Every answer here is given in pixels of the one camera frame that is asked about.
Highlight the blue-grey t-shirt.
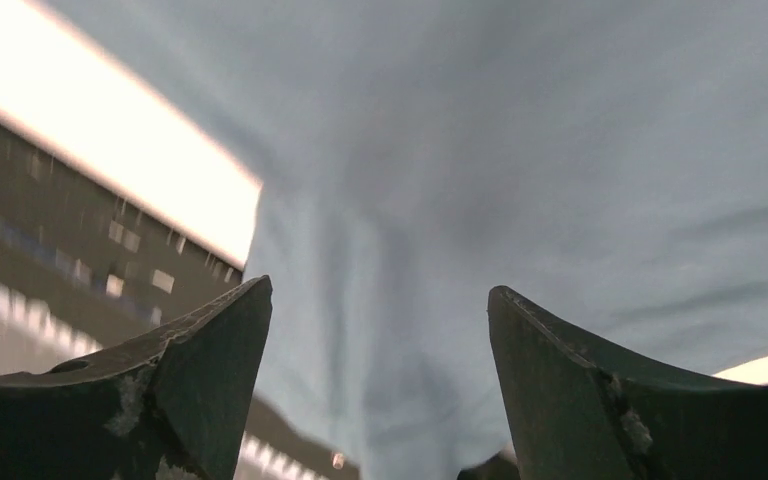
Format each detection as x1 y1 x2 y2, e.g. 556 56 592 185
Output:
52 1 768 479

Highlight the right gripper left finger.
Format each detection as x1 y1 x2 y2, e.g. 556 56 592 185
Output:
0 276 273 479

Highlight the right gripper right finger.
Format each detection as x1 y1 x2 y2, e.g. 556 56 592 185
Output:
487 286 768 479

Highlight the white slotted cable duct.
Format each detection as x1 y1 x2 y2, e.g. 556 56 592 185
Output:
0 282 324 480

